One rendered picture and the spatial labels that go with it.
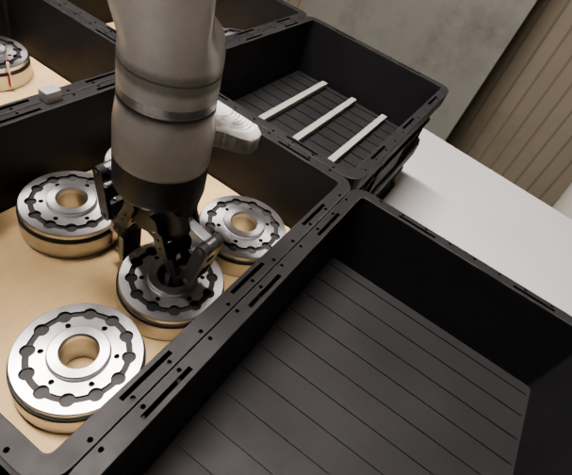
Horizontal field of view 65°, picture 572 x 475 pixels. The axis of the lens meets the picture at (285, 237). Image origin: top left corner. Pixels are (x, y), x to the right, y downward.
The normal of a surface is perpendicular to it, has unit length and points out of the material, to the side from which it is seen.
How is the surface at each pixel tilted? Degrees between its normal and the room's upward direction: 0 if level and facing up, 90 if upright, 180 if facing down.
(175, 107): 90
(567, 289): 0
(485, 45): 79
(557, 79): 90
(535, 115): 90
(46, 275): 0
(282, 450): 0
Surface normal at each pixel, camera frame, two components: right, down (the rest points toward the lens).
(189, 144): 0.59, 0.62
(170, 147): 0.27, 0.66
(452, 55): -0.54, 0.29
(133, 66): -0.48, 0.55
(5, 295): 0.26, -0.68
